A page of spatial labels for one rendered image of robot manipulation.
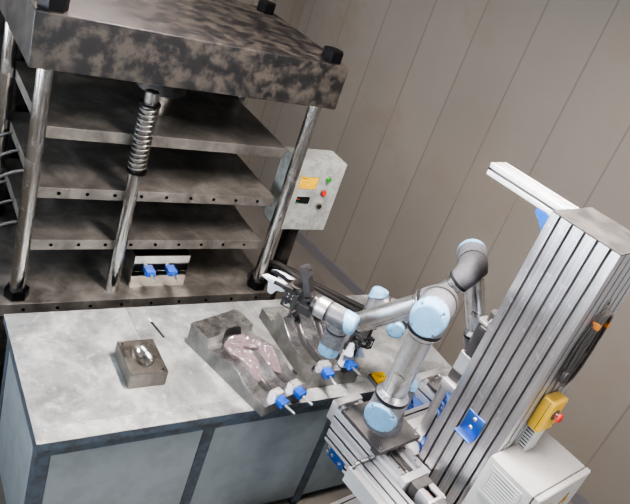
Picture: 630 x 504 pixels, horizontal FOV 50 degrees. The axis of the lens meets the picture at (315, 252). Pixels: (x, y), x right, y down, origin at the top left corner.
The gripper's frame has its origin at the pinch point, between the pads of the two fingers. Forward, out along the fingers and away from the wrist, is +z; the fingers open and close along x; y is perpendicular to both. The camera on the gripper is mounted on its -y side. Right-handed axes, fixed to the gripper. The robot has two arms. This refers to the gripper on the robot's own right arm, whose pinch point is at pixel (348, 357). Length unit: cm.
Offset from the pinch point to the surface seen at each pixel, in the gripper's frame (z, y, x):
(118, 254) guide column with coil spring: -5, -73, -83
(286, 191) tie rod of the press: -50, -66, -15
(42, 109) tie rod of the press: -63, -62, -132
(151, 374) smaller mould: 17, -12, -83
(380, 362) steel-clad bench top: 8.4, -9.3, 31.7
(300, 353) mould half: 6.0, -11.8, -16.4
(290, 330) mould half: 1.7, -24.3, -16.1
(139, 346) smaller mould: 15, -29, -83
